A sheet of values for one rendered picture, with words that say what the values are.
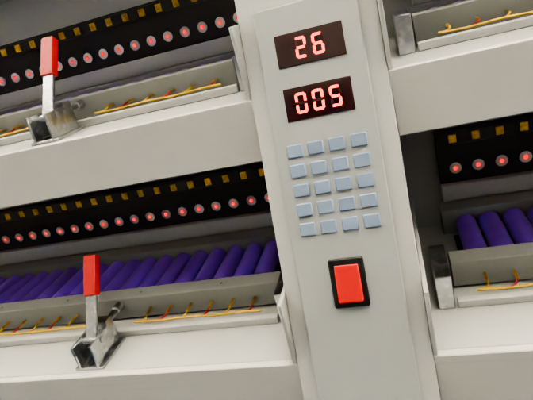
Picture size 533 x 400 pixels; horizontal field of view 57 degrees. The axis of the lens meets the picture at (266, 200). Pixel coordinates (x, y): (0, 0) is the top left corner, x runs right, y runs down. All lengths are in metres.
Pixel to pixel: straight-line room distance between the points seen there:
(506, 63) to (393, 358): 0.20
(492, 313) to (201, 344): 0.23
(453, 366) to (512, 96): 0.18
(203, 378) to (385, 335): 0.14
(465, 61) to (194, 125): 0.19
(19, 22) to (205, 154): 0.41
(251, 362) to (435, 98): 0.23
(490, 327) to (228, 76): 0.28
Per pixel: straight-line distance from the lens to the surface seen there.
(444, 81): 0.34
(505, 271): 0.42
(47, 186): 0.45
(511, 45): 0.35
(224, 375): 0.40
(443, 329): 0.38
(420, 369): 0.37
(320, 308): 0.35
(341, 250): 0.34
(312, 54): 0.34
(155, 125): 0.38
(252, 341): 0.41
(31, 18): 0.72
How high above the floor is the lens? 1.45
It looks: 3 degrees down
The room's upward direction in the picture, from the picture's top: 10 degrees counter-clockwise
